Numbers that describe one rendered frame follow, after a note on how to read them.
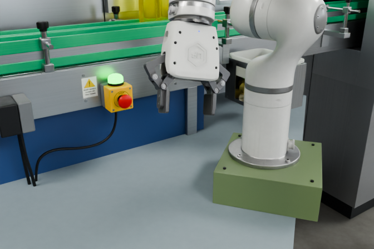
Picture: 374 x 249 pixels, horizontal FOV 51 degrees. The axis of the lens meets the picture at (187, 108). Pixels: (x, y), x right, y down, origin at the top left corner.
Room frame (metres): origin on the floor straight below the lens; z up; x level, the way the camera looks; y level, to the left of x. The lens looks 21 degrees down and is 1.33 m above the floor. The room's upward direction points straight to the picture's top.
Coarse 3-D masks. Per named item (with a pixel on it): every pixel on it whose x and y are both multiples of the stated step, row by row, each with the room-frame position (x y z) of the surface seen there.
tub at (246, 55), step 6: (258, 48) 1.46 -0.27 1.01; (264, 48) 1.45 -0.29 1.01; (234, 54) 1.39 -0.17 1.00; (240, 54) 1.40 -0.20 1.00; (246, 54) 1.42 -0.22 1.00; (252, 54) 1.43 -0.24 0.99; (258, 54) 1.45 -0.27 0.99; (240, 60) 1.33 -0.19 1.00; (246, 60) 1.29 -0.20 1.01; (300, 60) 1.28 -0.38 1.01
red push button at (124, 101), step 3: (123, 96) 1.01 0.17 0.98; (126, 96) 1.01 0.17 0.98; (129, 96) 1.02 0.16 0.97; (120, 99) 1.01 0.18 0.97; (123, 99) 1.01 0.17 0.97; (126, 99) 1.01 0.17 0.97; (129, 99) 1.02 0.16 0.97; (120, 102) 1.00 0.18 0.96; (123, 102) 1.01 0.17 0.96; (126, 102) 1.01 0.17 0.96; (129, 102) 1.02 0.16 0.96; (120, 105) 1.00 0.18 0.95; (123, 105) 1.01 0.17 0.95; (126, 105) 1.01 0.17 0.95; (129, 105) 1.02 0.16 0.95
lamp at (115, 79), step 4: (112, 76) 1.05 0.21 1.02; (116, 76) 1.05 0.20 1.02; (120, 76) 1.06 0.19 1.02; (108, 80) 1.05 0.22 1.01; (112, 80) 1.04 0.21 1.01; (116, 80) 1.05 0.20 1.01; (120, 80) 1.05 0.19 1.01; (108, 84) 1.05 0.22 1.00; (112, 84) 1.04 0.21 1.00; (116, 84) 1.04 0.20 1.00; (120, 84) 1.05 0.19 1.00
